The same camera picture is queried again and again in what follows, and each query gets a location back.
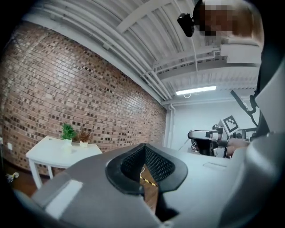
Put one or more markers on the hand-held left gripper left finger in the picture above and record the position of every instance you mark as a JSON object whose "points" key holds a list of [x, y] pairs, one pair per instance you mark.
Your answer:
{"points": [[89, 178]]}

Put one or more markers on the person's white shirt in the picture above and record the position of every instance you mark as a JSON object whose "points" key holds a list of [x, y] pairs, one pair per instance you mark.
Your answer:
{"points": [[242, 52]]}

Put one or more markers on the person's head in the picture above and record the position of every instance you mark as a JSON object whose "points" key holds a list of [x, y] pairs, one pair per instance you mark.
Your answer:
{"points": [[213, 20]]}

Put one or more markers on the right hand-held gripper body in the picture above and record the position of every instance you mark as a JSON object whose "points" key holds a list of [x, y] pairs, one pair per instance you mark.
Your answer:
{"points": [[222, 133]]}

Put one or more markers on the white side table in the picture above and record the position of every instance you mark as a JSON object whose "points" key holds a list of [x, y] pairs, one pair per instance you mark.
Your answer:
{"points": [[58, 153]]}

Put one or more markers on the person's right forearm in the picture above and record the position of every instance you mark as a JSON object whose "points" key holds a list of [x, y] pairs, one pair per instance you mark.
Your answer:
{"points": [[238, 145]]}

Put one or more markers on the white wall pipe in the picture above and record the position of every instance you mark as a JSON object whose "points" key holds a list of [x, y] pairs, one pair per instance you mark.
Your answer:
{"points": [[172, 124]]}

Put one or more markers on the black head-worn camera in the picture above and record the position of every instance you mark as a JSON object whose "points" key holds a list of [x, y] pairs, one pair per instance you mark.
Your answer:
{"points": [[186, 22]]}

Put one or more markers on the long ceiling light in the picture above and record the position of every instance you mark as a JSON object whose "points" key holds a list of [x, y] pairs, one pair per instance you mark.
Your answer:
{"points": [[196, 90]]}

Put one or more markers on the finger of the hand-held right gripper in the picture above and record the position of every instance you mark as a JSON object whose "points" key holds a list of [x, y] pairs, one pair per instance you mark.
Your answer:
{"points": [[198, 134]]}

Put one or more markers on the green potted plant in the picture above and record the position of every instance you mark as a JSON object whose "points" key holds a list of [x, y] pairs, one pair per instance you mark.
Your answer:
{"points": [[67, 132]]}

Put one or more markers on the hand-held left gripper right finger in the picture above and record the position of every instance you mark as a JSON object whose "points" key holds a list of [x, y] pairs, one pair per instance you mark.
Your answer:
{"points": [[196, 182]]}

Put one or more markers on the white wall outlet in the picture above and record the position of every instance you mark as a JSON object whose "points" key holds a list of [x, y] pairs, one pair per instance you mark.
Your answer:
{"points": [[9, 147]]}

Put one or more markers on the yellow black floor tape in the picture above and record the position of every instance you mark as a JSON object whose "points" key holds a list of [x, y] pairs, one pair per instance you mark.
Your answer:
{"points": [[148, 180]]}

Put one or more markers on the brown potted plant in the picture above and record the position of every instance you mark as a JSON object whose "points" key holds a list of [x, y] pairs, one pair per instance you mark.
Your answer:
{"points": [[85, 137]]}

